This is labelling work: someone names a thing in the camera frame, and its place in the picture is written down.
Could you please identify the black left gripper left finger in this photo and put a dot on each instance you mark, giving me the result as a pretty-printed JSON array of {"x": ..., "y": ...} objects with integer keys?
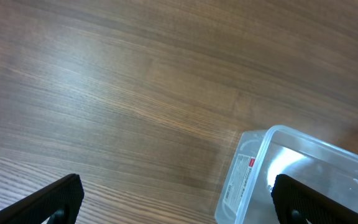
[{"x": 58, "y": 202}]

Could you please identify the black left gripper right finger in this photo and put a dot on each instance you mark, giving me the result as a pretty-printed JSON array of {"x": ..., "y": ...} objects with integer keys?
[{"x": 296, "y": 203}]

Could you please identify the clear plastic container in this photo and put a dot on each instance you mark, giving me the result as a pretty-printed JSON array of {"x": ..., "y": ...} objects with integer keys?
[{"x": 262, "y": 155}]

